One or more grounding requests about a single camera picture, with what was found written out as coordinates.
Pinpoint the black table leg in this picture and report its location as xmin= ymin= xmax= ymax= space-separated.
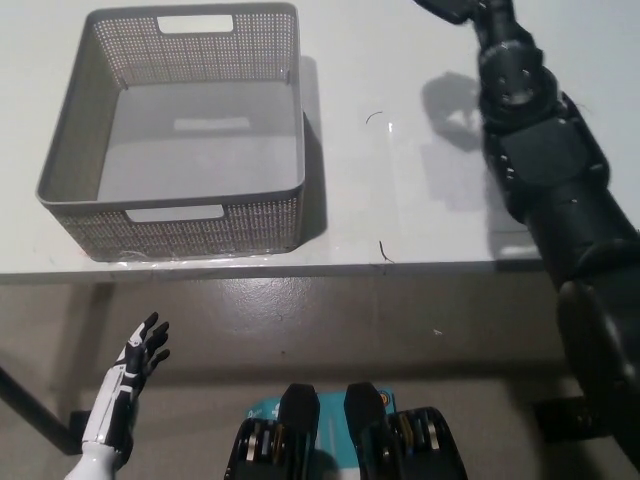
xmin=535 ymin=393 xmax=629 ymax=445
xmin=0 ymin=360 xmax=137 ymax=457

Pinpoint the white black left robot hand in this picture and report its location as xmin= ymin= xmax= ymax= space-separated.
xmin=81 ymin=312 xmax=171 ymax=450

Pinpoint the clear plastic sheet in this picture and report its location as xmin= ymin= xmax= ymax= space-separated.
xmin=382 ymin=119 xmax=547 ymax=262

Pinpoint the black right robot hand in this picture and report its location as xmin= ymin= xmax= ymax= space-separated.
xmin=412 ymin=0 xmax=517 ymax=25

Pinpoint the black teal robot body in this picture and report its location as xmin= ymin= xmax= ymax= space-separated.
xmin=224 ymin=382 xmax=470 ymax=480

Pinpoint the grey tape patch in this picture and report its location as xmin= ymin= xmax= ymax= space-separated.
xmin=419 ymin=142 xmax=506 ymax=214

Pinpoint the grey perforated plastic basket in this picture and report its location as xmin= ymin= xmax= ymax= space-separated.
xmin=34 ymin=2 xmax=308 ymax=263

